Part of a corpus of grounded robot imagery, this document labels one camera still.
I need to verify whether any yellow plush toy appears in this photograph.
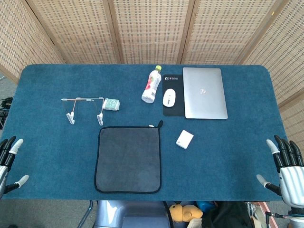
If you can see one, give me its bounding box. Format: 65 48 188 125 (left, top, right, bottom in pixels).
169 203 204 223

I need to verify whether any white computer mouse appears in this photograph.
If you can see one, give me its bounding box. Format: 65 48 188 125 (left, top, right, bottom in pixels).
162 88 177 107

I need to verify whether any woven bamboo folding screen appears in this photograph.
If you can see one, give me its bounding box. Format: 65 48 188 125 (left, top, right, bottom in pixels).
0 0 304 145

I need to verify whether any silver closed laptop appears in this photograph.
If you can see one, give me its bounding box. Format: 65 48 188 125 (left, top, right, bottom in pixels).
182 67 228 120

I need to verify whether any grey and blue cloth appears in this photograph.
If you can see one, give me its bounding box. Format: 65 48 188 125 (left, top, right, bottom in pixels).
94 120 163 194

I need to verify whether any black bag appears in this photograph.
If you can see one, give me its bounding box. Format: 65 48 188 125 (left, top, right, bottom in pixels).
201 201 253 228

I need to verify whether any plastic bottle green cap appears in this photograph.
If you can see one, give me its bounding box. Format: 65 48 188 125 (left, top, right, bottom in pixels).
141 65 163 104

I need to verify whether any folding metal stand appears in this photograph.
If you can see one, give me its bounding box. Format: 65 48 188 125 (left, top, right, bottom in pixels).
61 96 105 126

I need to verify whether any black cable bundle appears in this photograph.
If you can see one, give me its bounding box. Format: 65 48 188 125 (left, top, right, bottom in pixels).
0 96 15 130

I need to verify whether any blue plastic object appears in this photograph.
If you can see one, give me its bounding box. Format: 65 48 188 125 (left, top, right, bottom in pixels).
196 200 216 211

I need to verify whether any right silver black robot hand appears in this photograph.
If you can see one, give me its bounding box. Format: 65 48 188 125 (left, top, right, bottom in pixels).
256 134 304 207

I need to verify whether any pink wooden frame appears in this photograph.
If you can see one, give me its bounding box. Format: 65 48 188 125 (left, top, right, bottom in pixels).
251 201 274 228

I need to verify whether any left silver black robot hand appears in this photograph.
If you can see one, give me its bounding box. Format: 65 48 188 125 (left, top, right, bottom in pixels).
0 135 29 200

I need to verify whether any white power adapter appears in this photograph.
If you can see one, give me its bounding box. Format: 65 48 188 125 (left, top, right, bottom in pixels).
175 129 194 150

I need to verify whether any grey robot torso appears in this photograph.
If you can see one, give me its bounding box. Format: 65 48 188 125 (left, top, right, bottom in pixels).
95 200 173 228

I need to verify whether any blue carpet table cover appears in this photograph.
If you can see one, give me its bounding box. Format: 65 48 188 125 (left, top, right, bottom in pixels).
0 63 297 202

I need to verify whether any green white tissue pack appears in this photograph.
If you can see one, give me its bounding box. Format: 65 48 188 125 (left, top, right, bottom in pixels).
102 97 120 111

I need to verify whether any black mouse pad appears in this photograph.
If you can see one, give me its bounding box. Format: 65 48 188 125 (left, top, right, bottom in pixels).
162 74 186 117

